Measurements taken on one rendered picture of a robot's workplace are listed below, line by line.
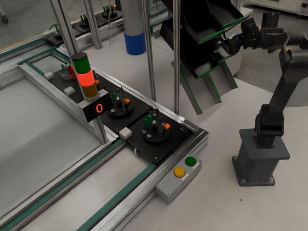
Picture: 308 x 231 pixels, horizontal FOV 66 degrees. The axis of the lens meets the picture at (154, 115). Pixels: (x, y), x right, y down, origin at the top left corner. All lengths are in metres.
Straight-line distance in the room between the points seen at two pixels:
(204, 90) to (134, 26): 0.83
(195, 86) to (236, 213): 0.58
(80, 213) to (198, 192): 0.47
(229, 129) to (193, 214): 0.49
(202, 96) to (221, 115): 0.22
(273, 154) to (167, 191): 0.41
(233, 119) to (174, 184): 0.56
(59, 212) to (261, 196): 0.80
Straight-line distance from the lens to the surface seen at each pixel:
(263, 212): 1.07
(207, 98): 1.20
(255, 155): 0.95
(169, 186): 0.95
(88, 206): 1.01
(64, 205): 1.05
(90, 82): 0.84
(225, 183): 1.09
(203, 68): 1.07
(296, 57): 0.73
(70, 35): 0.81
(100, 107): 0.92
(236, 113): 1.38
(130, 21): 1.79
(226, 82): 1.31
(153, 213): 1.01
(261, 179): 1.10
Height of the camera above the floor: 1.79
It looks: 44 degrees down
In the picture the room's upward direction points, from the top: 5 degrees counter-clockwise
